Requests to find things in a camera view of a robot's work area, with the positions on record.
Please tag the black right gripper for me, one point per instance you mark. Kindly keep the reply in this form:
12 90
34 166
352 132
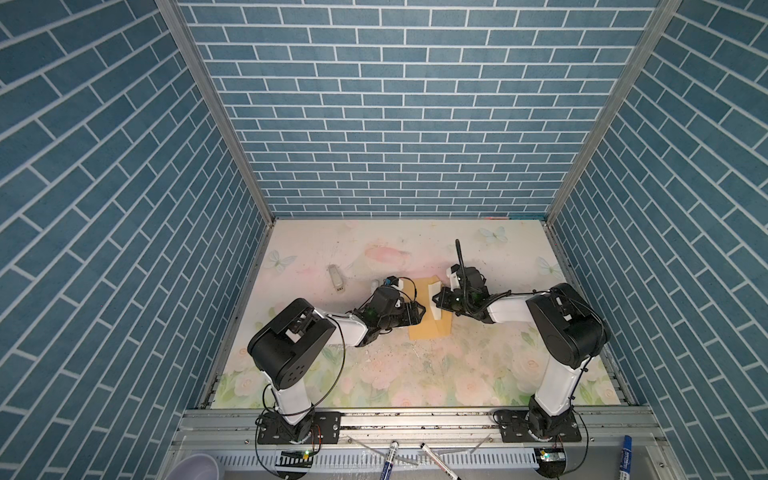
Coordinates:
442 303

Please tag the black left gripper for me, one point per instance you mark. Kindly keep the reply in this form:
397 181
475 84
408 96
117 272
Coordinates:
415 318

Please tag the brown kraft envelope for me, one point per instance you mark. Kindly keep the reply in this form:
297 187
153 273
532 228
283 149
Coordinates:
435 323

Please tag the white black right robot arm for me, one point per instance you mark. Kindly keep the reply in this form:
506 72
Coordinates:
571 330

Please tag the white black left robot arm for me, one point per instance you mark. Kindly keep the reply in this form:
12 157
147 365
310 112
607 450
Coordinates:
290 343

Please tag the grey stapler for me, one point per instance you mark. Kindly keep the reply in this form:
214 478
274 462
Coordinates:
336 278

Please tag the black marker pen middle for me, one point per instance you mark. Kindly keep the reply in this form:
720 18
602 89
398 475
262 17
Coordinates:
439 462

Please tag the blue marker pen left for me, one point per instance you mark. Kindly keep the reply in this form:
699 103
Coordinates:
390 458

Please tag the blue marker pen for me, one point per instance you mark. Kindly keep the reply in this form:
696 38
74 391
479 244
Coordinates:
390 458
624 469

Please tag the right circuit board green led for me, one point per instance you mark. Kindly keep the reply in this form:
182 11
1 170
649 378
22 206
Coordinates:
552 462

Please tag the circuit board green led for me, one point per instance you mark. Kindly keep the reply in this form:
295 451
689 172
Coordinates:
293 465
552 462

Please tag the left circuit board green led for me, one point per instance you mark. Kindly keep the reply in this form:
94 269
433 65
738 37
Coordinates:
293 465

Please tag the blue marker pen right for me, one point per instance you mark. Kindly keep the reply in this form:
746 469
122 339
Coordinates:
624 469

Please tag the white cup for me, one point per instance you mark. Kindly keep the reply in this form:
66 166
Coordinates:
199 466

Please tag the metal corner post right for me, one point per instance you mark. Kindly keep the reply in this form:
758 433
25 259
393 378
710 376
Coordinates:
657 24

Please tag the metal corner post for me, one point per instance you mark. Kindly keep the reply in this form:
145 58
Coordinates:
182 36
657 24

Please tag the metal corner post left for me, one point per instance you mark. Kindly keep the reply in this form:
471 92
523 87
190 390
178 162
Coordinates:
182 36

